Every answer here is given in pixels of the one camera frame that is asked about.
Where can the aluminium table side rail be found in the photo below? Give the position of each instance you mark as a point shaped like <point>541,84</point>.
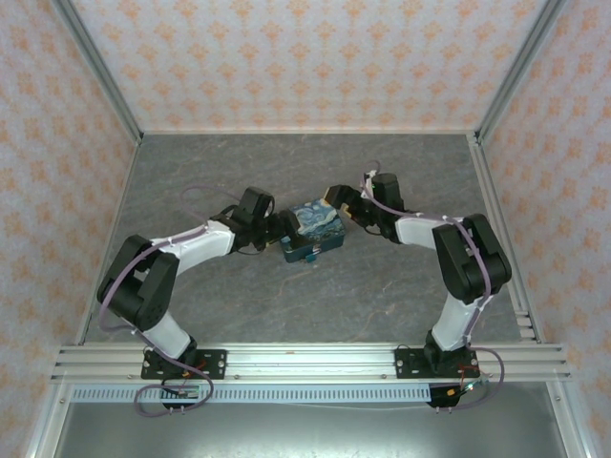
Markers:
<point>487,191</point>

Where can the small blue padlock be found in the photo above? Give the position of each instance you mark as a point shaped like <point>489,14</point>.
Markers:
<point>310,259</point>

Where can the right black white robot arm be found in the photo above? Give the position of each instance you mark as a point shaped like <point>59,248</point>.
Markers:
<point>468,262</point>

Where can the grey sheet metal panel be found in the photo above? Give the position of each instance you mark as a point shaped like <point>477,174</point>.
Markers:
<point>305,434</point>

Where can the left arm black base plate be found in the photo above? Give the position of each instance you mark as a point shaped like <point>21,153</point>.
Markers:
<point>215,362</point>

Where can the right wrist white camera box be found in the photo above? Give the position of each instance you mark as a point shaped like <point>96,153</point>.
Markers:
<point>368,177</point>

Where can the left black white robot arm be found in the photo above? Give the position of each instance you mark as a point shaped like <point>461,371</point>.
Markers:
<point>143,286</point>

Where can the wide aluminium mounting rail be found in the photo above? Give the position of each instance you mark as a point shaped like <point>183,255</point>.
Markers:
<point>310,362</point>

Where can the aluminium frame post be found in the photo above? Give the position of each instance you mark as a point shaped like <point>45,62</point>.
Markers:
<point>570,429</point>
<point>515,71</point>
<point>45,429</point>
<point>102,71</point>

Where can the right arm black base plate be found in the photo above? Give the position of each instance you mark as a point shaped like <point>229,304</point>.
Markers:
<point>406,362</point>

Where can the starry night painted tin box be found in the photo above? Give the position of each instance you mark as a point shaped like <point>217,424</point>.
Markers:
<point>315,222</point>

